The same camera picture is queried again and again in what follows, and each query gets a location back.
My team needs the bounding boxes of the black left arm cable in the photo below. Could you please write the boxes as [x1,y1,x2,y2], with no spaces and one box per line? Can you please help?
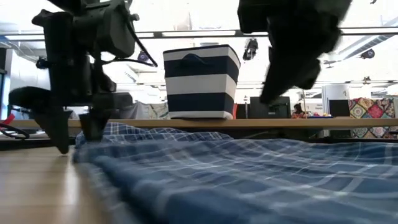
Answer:
[101,6,159,68]

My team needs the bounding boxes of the thin hanging cord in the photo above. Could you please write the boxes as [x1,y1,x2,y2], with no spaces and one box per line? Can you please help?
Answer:
[301,90,308,119]

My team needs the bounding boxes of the black computer monitor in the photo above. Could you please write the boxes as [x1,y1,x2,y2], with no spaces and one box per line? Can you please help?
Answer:
[328,99,351,118]

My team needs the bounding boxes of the blue plaid pajama pants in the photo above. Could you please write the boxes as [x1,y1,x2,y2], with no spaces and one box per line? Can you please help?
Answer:
[72,121,398,224]

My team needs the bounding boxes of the grey covered furniture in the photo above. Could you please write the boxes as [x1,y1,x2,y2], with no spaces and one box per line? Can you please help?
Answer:
[126,101,169,120]

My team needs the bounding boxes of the navy white striped laundry bin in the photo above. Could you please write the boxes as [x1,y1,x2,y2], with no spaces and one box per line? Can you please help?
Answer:
[162,44,242,121]

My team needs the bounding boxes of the black equipment case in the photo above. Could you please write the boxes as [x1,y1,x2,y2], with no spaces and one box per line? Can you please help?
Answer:
[249,96,292,119]

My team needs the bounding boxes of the colourful patchwork quilt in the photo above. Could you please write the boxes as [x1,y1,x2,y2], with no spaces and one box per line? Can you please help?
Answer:
[348,96,398,139]

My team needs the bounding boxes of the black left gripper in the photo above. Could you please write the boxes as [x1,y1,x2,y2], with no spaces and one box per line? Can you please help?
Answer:
[8,9,134,155]

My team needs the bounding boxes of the grey ceiling duct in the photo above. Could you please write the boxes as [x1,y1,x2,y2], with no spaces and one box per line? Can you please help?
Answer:
[337,34,393,62]

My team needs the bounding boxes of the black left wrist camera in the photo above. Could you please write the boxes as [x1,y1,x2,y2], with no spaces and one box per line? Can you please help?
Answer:
[74,0,140,59]

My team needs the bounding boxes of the person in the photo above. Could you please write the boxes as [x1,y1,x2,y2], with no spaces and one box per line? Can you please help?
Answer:
[291,103,307,119]

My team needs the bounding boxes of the black ceiling spotlight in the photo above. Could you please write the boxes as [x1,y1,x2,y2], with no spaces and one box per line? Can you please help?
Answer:
[35,55,50,70]
[242,38,259,62]
[360,48,376,60]
[137,49,150,63]

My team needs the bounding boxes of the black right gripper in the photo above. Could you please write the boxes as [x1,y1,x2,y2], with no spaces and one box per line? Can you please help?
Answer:
[238,0,354,105]

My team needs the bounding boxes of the black ceiling light rail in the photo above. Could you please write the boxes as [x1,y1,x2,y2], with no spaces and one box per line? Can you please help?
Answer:
[0,27,398,40]

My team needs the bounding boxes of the red tool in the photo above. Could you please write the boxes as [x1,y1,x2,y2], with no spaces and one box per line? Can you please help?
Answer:
[1,113,16,126]

